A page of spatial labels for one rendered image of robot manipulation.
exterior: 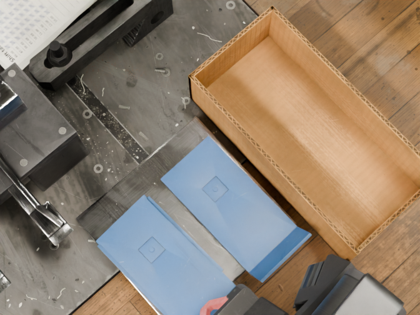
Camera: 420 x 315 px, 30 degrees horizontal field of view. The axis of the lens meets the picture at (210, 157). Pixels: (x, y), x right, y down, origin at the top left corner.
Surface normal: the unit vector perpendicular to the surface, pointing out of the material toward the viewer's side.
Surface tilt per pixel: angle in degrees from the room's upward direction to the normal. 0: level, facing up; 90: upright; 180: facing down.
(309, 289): 60
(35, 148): 0
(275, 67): 0
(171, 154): 0
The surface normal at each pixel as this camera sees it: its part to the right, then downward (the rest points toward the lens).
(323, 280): -0.62, -0.72
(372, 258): -0.01, -0.25
